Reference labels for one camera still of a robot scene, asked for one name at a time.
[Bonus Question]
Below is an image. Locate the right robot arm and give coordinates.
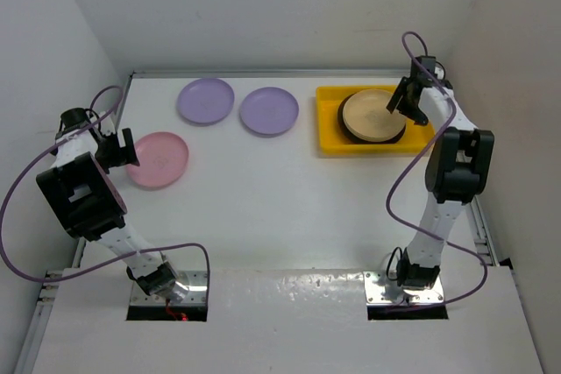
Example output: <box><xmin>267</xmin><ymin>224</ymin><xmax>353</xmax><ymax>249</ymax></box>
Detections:
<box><xmin>387</xmin><ymin>76</ymin><xmax>494</xmax><ymax>290</ymax></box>

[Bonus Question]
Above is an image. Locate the purple plate left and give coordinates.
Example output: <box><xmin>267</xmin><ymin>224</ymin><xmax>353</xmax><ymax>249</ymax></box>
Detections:
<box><xmin>176</xmin><ymin>78</ymin><xmax>235</xmax><ymax>125</ymax></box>

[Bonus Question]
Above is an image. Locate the purple plate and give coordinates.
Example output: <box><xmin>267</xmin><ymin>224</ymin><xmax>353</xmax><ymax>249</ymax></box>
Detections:
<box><xmin>176</xmin><ymin>78</ymin><xmax>235</xmax><ymax>125</ymax></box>
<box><xmin>239</xmin><ymin>87</ymin><xmax>300</xmax><ymax>137</ymax></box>

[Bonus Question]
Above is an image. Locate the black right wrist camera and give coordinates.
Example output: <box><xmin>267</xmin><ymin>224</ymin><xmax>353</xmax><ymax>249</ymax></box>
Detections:
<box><xmin>410</xmin><ymin>55</ymin><xmax>445</xmax><ymax>86</ymax></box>

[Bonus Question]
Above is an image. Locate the orange plate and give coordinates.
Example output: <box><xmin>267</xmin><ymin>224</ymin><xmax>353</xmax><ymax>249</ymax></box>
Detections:
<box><xmin>342</xmin><ymin>88</ymin><xmax>406</xmax><ymax>143</ymax></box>

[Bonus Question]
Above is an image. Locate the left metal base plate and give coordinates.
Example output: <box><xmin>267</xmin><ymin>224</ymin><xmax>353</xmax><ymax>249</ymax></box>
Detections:
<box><xmin>129</xmin><ymin>271</ymin><xmax>208</xmax><ymax>307</ymax></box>

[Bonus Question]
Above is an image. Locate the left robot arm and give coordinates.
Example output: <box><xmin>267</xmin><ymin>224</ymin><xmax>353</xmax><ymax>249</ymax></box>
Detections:
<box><xmin>36</xmin><ymin>108</ymin><xmax>178</xmax><ymax>300</ymax></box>

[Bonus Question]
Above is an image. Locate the metal base plate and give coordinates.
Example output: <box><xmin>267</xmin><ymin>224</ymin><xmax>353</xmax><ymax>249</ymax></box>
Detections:
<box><xmin>363</xmin><ymin>272</ymin><xmax>444</xmax><ymax>308</ymax></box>
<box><xmin>129</xmin><ymin>271</ymin><xmax>208</xmax><ymax>307</ymax></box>

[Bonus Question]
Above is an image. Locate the purple plate right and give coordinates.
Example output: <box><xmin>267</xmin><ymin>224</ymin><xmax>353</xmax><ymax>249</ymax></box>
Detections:
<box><xmin>239</xmin><ymin>87</ymin><xmax>300</xmax><ymax>137</ymax></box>

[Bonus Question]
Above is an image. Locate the pink plate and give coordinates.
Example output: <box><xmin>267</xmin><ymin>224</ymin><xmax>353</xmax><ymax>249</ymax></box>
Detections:
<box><xmin>126</xmin><ymin>131</ymin><xmax>189</xmax><ymax>189</ymax></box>

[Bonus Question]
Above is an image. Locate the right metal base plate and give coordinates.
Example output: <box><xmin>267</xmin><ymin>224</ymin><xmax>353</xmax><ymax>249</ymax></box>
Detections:
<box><xmin>363</xmin><ymin>272</ymin><xmax>444</xmax><ymax>308</ymax></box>

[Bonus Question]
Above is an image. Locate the yellow plastic bin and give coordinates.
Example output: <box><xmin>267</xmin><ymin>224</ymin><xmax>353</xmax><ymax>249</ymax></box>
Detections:
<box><xmin>316</xmin><ymin>85</ymin><xmax>435</xmax><ymax>157</ymax></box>

